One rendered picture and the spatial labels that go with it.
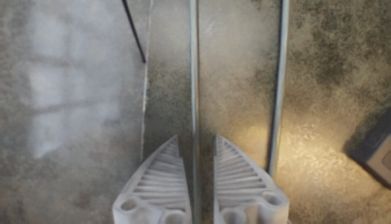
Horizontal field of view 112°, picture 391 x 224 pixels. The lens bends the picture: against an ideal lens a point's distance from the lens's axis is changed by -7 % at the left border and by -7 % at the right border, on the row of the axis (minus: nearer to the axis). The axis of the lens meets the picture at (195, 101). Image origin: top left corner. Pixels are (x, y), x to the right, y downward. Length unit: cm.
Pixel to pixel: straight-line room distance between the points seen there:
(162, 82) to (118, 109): 103
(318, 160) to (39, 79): 161
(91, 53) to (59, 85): 35
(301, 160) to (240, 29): 19
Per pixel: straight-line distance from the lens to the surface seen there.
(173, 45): 19
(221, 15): 20
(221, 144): 16
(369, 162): 29
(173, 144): 16
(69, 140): 149
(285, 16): 22
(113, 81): 121
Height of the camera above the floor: 106
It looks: 83 degrees down
